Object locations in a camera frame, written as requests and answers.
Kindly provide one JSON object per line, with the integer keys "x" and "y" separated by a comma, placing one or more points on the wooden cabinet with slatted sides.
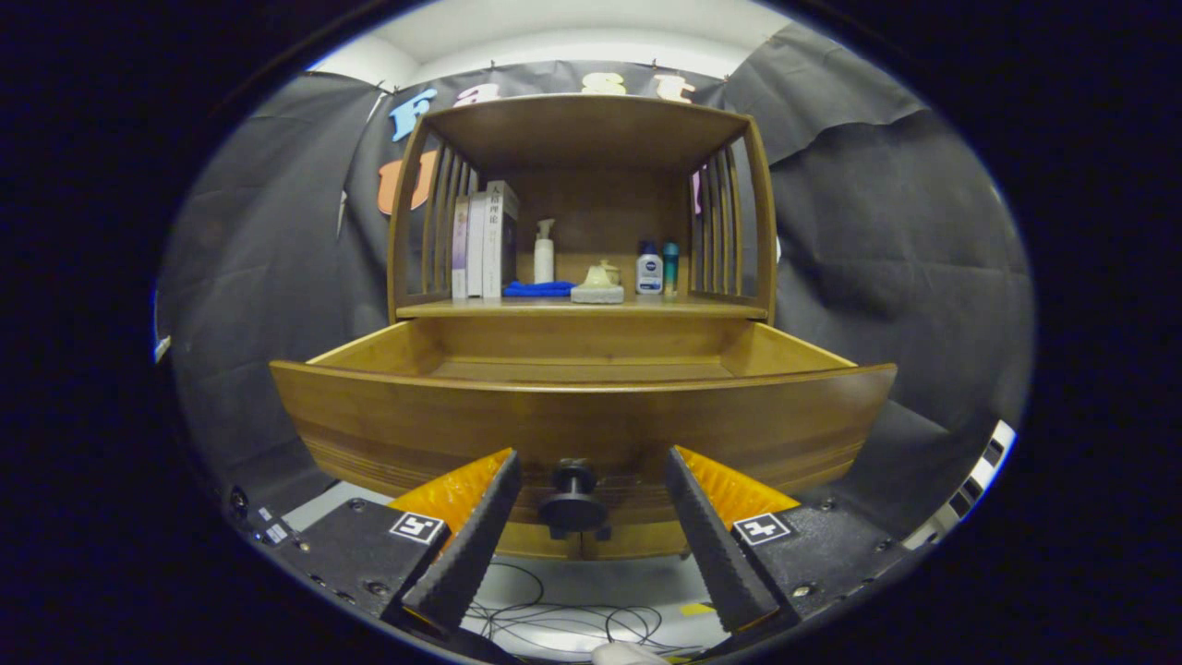
{"x": 591, "y": 129}

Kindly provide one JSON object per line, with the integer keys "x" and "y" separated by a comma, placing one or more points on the pale rectangular sponge block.
{"x": 597, "y": 295}

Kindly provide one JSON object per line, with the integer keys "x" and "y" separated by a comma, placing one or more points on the yellow floor tape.
{"x": 697, "y": 610}

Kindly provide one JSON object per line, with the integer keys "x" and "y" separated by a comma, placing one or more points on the folded blue cloth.
{"x": 536, "y": 289}

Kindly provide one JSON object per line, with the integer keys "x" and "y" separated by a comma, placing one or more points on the white lotion bottle blue cap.
{"x": 649, "y": 274}

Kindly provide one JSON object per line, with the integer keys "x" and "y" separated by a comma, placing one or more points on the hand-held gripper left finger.
{"x": 471, "y": 545}

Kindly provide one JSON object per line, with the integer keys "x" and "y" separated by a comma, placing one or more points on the white pump bottle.
{"x": 544, "y": 261}

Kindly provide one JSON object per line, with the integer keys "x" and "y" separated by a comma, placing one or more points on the thick white and black book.
{"x": 497, "y": 240}

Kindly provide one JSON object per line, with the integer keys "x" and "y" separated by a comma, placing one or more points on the white rounded object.
{"x": 628, "y": 655}

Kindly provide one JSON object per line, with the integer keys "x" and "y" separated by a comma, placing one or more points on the teal cylindrical bottle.
{"x": 670, "y": 268}

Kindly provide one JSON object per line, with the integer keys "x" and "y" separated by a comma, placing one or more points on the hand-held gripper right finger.
{"x": 716, "y": 545}

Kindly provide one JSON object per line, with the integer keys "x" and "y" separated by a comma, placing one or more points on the wooden drawer with black knob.
{"x": 462, "y": 425}

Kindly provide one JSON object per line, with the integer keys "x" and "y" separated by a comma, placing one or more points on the thin purple and white book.
{"x": 459, "y": 249}

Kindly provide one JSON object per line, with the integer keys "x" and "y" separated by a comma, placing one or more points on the wooden countertop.
{"x": 720, "y": 308}

